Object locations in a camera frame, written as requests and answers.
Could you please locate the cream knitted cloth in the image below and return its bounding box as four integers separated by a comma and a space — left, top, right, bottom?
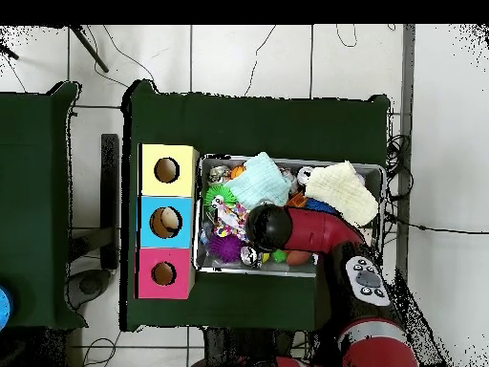
304, 160, 379, 227

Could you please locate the black and silver drink can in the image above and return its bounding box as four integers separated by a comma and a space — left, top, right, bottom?
239, 245, 264, 269

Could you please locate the blue round object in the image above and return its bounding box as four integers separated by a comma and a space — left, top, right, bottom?
0, 285, 13, 332

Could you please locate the small green puffer toy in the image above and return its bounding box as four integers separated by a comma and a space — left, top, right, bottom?
203, 184, 238, 209

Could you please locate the black upright panel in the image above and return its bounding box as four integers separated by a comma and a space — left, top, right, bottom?
99, 133, 120, 270

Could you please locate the grey stand foot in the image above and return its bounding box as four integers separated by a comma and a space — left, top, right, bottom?
67, 268, 113, 311

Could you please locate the clear plastic packet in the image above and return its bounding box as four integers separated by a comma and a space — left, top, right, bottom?
198, 221, 214, 247

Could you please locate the black tripod leg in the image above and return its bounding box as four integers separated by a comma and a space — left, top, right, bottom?
70, 25, 110, 74

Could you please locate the wooden box with three holes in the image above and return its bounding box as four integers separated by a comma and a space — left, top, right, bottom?
135, 142, 201, 300

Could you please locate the black cable bundle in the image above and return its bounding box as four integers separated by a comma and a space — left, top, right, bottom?
383, 133, 415, 202

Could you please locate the silver wire mesh bin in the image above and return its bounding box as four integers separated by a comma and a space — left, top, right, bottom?
194, 153, 386, 281

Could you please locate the dark green side cloth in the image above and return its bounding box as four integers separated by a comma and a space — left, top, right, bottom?
0, 80, 89, 332

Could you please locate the mint green knitted cloth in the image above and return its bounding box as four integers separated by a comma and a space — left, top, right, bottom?
223, 151, 292, 210

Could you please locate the dark green table cloth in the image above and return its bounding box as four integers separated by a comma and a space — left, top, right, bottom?
119, 78, 392, 341

